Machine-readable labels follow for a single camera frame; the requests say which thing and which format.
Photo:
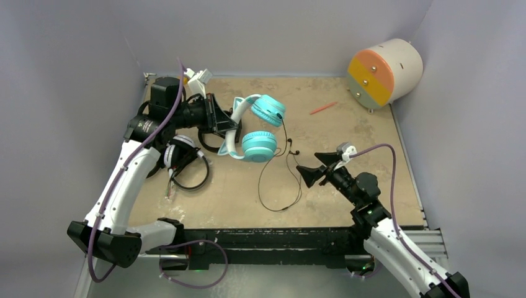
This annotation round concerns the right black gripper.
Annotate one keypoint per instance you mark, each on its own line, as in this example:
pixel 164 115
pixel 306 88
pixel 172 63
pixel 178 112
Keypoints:
pixel 310 175

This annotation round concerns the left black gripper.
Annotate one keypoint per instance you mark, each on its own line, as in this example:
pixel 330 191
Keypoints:
pixel 214 118

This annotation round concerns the black headphones with pink mic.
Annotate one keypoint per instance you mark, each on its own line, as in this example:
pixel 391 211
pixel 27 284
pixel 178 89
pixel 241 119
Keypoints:
pixel 211 141

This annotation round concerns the black wired earbuds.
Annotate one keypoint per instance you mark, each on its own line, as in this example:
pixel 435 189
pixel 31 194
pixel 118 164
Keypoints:
pixel 282 173

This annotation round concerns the white and black headphones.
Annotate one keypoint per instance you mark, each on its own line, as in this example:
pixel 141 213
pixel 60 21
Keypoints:
pixel 180 152

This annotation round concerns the teal cat ear headphones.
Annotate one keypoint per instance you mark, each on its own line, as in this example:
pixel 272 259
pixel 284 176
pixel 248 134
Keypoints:
pixel 259 143

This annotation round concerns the black headphones with cable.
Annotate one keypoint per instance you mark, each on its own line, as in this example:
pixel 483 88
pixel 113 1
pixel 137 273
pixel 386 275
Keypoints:
pixel 159 165

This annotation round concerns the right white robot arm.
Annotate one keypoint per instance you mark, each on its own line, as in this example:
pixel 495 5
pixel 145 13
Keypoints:
pixel 381 235

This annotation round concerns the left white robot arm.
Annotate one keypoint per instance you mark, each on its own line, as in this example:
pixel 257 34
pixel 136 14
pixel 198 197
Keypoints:
pixel 151 142

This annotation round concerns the pink orange stick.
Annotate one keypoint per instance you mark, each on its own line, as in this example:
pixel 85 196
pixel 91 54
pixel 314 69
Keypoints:
pixel 322 108

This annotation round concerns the round drawer cabinet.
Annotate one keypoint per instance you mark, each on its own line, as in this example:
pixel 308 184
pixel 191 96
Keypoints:
pixel 383 73

